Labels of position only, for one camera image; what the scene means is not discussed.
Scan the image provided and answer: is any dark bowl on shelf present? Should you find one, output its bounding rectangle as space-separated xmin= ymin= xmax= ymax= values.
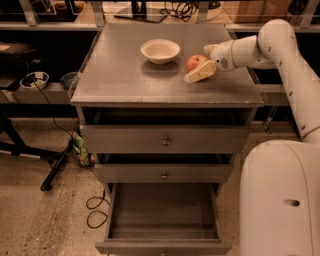
xmin=60 ymin=72 xmax=78 ymax=89

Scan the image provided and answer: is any white patterned bowl on shelf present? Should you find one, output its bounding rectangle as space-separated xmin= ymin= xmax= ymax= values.
xmin=20 ymin=71 xmax=49 ymax=90

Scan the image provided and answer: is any white paper bowl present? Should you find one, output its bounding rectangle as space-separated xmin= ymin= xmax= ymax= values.
xmin=140 ymin=39 xmax=180 ymax=65

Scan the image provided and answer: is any grey top drawer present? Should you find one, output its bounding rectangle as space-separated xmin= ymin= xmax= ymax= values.
xmin=81 ymin=109 xmax=249 ymax=154

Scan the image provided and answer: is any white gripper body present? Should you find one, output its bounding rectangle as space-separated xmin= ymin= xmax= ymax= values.
xmin=210 ymin=40 xmax=236 ymax=72

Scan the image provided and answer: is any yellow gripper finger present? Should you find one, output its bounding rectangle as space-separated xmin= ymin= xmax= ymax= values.
xmin=203 ymin=44 xmax=217 ymax=55
xmin=184 ymin=60 xmax=217 ymax=83

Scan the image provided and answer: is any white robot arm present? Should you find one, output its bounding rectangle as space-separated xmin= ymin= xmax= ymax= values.
xmin=184 ymin=19 xmax=320 ymax=256

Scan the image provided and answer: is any black floor cable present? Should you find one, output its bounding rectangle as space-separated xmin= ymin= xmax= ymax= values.
xmin=28 ymin=74 xmax=111 ymax=230

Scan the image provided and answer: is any grey drawer cabinet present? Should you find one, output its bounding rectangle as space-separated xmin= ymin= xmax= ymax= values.
xmin=71 ymin=24 xmax=263 ymax=256

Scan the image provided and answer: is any grey shelf rack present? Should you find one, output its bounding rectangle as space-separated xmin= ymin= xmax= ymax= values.
xmin=0 ymin=0 xmax=320 ymax=108

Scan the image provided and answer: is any grey middle drawer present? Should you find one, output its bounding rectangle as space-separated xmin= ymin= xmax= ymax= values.
xmin=95 ymin=154 xmax=233 ymax=183

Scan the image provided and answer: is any grey drawer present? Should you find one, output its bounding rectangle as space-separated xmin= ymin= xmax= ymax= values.
xmin=95 ymin=154 xmax=233 ymax=183
xmin=81 ymin=109 xmax=249 ymax=154
xmin=96 ymin=183 xmax=232 ymax=256

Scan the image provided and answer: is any black monitor stand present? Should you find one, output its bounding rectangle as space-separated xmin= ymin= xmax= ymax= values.
xmin=114 ymin=0 xmax=167 ymax=23

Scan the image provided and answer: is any red apple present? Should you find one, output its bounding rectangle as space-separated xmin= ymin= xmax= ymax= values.
xmin=186 ymin=54 xmax=208 ymax=72

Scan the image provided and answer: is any black cable bundle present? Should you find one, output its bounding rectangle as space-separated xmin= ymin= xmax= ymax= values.
xmin=159 ymin=0 xmax=199 ymax=23

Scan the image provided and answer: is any grey bottom drawer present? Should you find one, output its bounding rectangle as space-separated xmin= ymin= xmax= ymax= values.
xmin=96 ymin=183 xmax=232 ymax=256

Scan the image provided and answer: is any green snack bag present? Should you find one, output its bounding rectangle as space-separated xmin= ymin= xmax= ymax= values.
xmin=72 ymin=132 xmax=91 ymax=167

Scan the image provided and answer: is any brown cardboard box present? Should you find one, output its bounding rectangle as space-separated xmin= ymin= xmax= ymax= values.
xmin=222 ymin=0 xmax=291 ymax=23

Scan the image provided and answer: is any black stand leg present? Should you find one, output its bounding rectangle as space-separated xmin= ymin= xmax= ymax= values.
xmin=0 ymin=113 xmax=72 ymax=191

